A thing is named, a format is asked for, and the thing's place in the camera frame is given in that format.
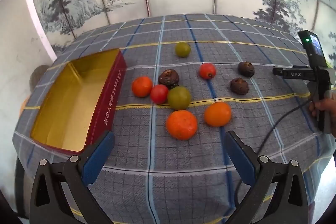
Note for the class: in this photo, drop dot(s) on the person's right hand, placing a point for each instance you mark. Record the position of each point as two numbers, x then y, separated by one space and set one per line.
325 106

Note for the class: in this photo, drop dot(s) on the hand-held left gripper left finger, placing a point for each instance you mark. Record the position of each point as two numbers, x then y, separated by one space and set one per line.
97 155

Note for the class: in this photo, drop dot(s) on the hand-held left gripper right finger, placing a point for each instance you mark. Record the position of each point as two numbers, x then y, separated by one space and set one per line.
241 158

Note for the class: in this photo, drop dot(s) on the orange mandarin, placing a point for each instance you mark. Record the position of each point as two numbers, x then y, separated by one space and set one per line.
217 114
142 86
182 125

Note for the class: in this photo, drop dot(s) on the red and gold tin box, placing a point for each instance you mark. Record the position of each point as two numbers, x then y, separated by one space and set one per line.
68 108

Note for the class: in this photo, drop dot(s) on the large dark brown mangosteen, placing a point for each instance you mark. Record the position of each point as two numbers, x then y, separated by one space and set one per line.
168 78

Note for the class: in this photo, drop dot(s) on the green mandarin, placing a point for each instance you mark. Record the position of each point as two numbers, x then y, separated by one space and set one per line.
183 49
179 98

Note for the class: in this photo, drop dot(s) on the orange round cushion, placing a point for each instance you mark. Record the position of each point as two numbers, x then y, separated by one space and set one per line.
25 104

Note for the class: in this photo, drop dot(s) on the blue checked tablecloth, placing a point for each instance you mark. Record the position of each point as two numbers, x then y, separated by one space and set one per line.
157 182

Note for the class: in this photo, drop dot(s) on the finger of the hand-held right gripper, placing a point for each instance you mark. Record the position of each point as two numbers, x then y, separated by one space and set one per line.
291 74

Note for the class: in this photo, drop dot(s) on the red tomato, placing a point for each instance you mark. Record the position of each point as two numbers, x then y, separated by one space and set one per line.
207 71
159 94

